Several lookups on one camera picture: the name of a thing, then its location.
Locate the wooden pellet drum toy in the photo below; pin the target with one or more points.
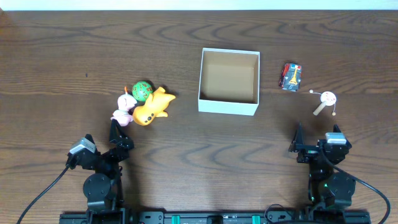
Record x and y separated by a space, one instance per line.
327 98

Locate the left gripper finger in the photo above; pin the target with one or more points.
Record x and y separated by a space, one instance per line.
89 140
116 134

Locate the orange rubber dog toy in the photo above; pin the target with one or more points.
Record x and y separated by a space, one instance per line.
154 107

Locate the green patterned ball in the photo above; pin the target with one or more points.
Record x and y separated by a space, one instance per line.
141 90

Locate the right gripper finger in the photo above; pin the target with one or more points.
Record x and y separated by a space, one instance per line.
297 143
336 129

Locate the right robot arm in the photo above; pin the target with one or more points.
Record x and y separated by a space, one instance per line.
328 191

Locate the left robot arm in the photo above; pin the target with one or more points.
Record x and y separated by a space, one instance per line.
103 189

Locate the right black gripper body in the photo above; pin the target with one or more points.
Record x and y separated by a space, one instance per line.
308 154

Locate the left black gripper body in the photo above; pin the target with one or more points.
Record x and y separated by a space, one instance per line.
107 155

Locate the red grey toy truck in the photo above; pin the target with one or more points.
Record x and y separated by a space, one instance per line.
290 78

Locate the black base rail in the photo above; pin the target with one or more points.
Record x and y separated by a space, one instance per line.
273 215

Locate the pink white bunny figure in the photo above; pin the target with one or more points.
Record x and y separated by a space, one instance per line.
125 103

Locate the white cardboard box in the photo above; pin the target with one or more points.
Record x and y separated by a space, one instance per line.
229 81

